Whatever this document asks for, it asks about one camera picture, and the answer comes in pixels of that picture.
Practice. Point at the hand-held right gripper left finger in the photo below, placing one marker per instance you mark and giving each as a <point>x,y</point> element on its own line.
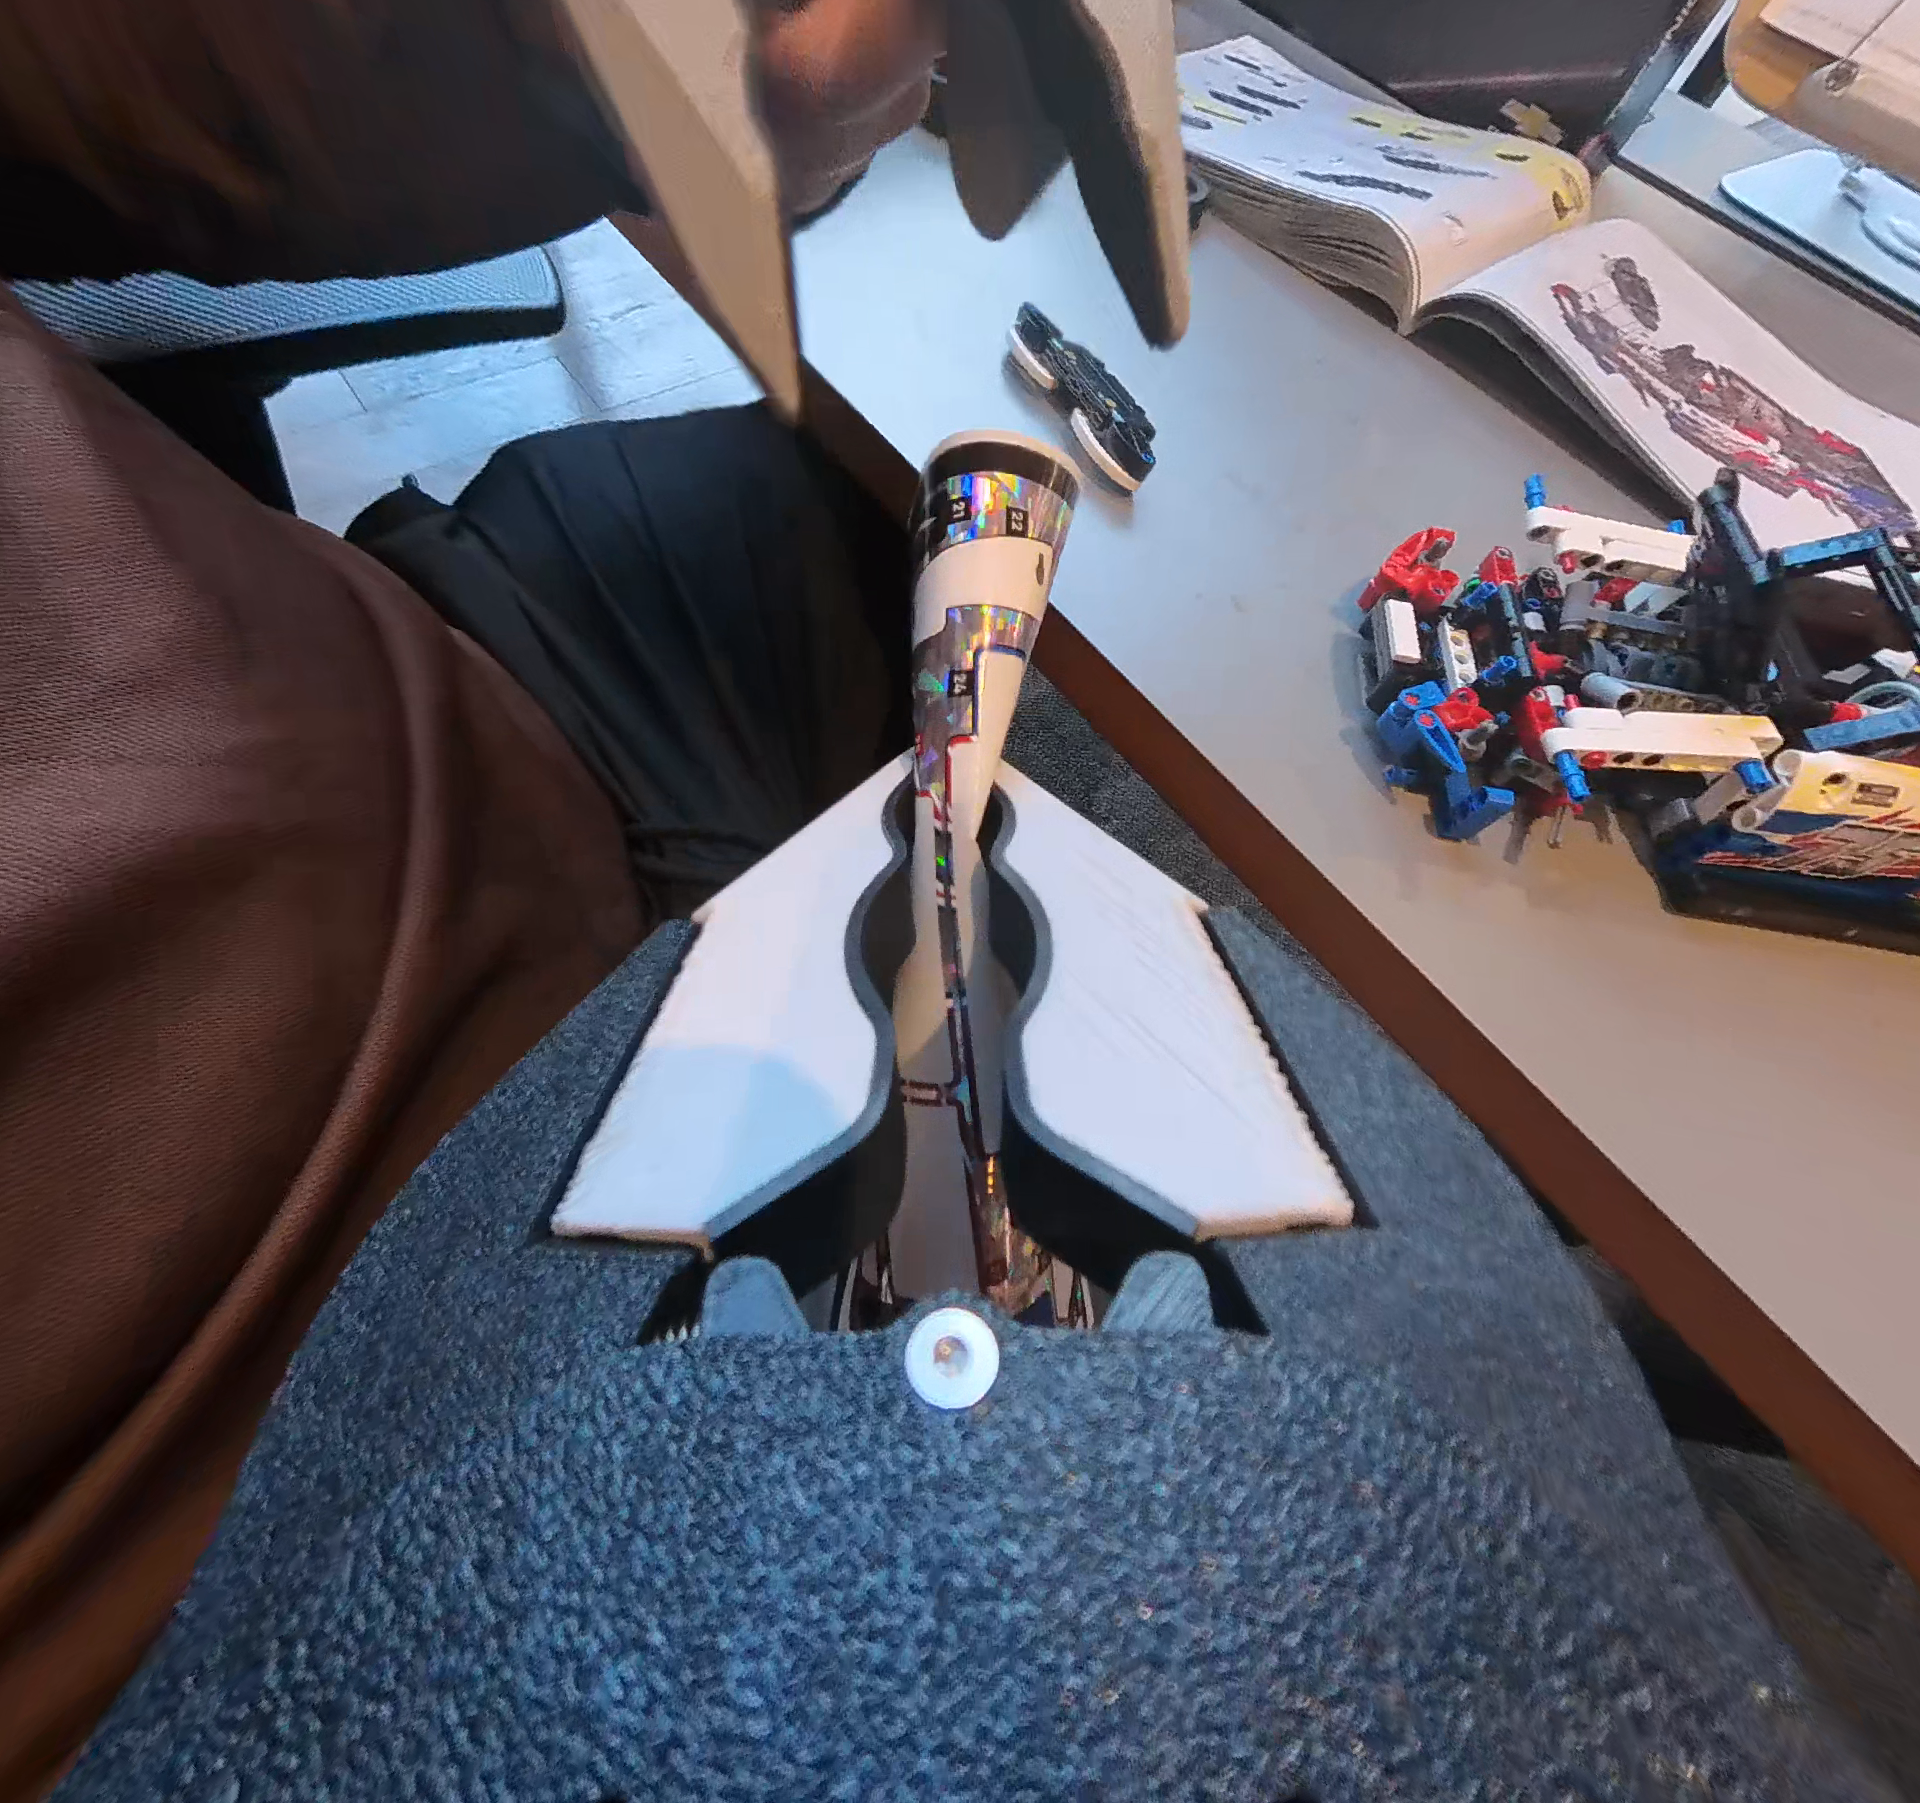
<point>736,1068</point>

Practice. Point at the printed instruction sign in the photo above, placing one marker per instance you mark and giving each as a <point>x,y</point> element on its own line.
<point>1846,19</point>

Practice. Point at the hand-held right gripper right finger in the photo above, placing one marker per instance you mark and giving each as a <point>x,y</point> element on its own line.
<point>1170,1068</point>

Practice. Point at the blue printed toy car body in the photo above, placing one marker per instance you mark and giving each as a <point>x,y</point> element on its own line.
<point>1799,845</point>

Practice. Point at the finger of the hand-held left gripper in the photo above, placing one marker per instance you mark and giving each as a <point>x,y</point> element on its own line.
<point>658,63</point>
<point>1124,78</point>

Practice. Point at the black toy set box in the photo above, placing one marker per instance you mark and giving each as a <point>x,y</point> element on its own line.
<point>1500,34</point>

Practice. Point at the white sign stand base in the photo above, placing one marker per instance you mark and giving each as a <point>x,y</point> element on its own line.
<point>1799,192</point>

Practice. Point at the toy brick car chassis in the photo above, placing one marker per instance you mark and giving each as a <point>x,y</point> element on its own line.
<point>1589,663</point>

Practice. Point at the person's left hand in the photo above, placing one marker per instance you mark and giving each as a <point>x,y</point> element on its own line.
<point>854,63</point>

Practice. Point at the open instruction booklet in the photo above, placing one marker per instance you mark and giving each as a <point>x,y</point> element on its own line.
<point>1351,138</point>

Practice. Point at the person's black pants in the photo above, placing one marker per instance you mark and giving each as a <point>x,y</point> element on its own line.
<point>645,603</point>

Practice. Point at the person's left forearm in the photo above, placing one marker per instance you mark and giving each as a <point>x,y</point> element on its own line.
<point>299,63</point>

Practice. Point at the white sticker sheet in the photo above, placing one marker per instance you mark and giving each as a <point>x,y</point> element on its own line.
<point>982,588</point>

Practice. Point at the person's brown shirt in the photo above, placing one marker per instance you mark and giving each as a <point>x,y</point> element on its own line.
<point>225,859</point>

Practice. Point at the black white toy car panel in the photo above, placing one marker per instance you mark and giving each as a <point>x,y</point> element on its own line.
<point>1086,401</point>

